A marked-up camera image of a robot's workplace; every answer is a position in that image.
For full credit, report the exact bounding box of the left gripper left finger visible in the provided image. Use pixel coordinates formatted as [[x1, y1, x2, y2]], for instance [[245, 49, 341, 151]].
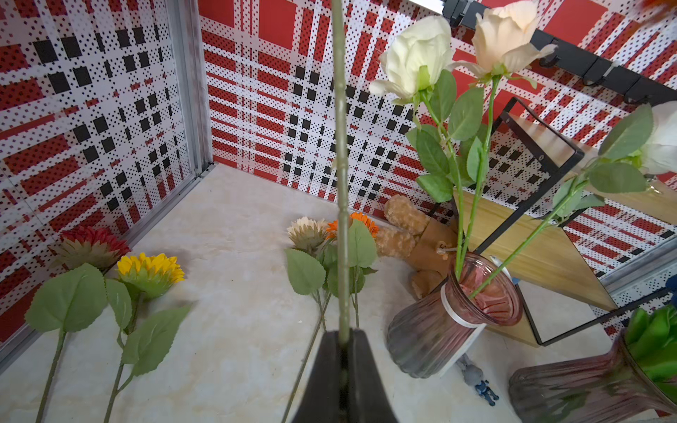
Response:
[[292, 331, 344, 423]]

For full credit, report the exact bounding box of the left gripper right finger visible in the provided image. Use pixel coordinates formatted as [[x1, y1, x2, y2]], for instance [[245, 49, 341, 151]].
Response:
[[343, 329, 398, 422]]

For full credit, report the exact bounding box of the pink glass vase with ribbon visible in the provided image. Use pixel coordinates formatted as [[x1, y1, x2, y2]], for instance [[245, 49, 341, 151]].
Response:
[[386, 253, 523, 379]]

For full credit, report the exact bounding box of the beige daisy flower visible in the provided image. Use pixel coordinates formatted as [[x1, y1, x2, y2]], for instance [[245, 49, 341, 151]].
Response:
[[331, 0, 350, 348], [282, 217, 327, 422]]

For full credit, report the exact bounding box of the dark pink ribbed vase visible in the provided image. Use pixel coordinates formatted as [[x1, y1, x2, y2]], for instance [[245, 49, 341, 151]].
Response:
[[509, 337, 676, 422]]

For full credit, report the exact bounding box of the pale green rose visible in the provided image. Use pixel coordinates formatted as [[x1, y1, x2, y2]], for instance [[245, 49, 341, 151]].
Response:
[[368, 15, 469, 278]]

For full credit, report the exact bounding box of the white rose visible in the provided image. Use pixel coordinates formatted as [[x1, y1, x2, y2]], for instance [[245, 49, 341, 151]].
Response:
[[468, 102, 676, 299]]

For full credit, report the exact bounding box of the cream rose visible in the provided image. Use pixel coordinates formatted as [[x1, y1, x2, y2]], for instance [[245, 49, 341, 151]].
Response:
[[449, 1, 555, 278]]

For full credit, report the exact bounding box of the small grey toy figure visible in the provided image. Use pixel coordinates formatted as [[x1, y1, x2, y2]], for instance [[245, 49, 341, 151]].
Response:
[[456, 354, 499, 406]]

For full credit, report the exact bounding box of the brown teddy bear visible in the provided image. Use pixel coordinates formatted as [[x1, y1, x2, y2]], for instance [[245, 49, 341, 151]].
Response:
[[376, 195, 458, 299]]

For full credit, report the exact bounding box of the small yellow daisy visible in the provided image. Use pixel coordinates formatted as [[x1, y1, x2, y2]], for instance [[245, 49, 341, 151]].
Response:
[[104, 253, 190, 422]]

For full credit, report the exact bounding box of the red daisy flower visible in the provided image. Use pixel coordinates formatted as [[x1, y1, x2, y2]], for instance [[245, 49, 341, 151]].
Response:
[[25, 227, 130, 422]]

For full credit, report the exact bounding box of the wooden shelf black frame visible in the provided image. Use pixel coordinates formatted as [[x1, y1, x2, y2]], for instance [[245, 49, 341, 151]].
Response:
[[477, 97, 676, 347]]

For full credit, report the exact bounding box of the black hook rail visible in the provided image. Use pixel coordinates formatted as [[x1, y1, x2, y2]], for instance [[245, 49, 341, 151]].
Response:
[[441, 0, 677, 107]]

